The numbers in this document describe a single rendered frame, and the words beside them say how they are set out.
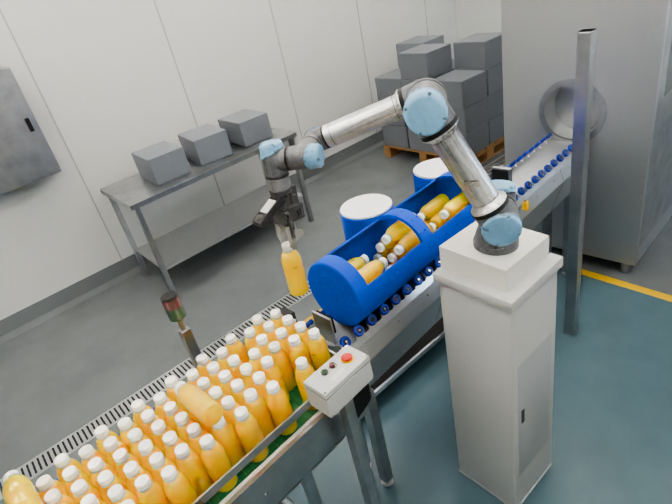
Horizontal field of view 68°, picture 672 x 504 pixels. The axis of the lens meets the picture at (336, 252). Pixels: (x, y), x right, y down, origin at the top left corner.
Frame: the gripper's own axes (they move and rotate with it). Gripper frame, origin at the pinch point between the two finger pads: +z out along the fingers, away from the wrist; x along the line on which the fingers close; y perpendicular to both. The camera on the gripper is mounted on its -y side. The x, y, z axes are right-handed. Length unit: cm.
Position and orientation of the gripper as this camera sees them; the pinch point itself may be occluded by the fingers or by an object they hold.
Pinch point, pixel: (287, 245)
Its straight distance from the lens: 170.1
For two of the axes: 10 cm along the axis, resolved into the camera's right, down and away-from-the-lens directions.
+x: -7.2, -2.3, 6.5
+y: 6.8, -4.4, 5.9
